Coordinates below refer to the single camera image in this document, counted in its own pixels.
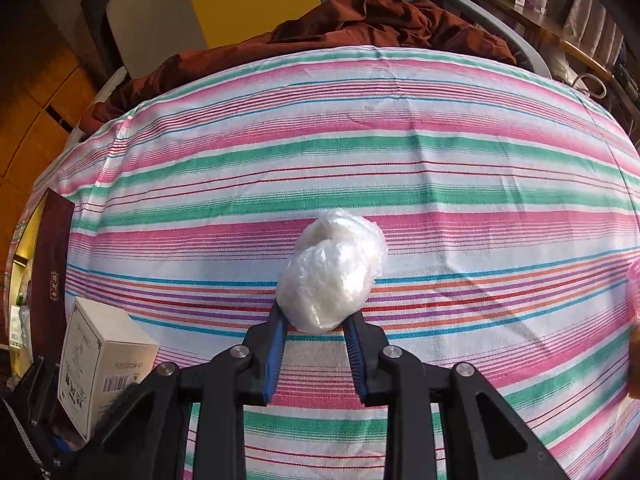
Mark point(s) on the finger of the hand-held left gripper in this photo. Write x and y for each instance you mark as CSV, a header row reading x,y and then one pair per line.
x,y
40,390

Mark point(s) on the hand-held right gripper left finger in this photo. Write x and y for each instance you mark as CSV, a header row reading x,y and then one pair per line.
x,y
274,360

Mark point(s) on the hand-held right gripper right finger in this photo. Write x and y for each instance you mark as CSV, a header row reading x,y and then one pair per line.
x,y
356,360

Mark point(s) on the cream box with green print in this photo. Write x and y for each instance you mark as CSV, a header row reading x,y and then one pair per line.
x,y
100,355

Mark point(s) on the plastic-wrapped white ball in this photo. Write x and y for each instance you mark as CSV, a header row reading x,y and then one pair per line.
x,y
345,230
320,290

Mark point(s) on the gold square tin box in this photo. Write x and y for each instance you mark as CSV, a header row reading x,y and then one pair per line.
x,y
50,250

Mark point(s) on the striped pink green tablecloth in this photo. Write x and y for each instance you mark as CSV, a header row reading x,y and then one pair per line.
x,y
400,160

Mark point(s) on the orange wooden wardrobe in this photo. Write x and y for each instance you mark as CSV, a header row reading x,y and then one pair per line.
x,y
30,125

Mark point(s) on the yellow-brown sponge block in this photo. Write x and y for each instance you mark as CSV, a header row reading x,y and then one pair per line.
x,y
636,365

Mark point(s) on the pink hair roller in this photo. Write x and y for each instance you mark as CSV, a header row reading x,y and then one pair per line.
x,y
635,285

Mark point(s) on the red-brown crumpled cloth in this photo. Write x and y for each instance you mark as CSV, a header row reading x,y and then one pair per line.
x,y
360,20

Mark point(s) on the grey yellow blue chair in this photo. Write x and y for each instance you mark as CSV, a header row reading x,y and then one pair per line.
x,y
250,0

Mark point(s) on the wooden shelf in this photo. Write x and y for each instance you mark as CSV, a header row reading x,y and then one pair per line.
x,y
550,30

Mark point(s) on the small purple box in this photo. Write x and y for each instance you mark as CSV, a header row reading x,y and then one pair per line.
x,y
536,0

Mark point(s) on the row of beige packets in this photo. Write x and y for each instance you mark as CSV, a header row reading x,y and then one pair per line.
x,y
597,20

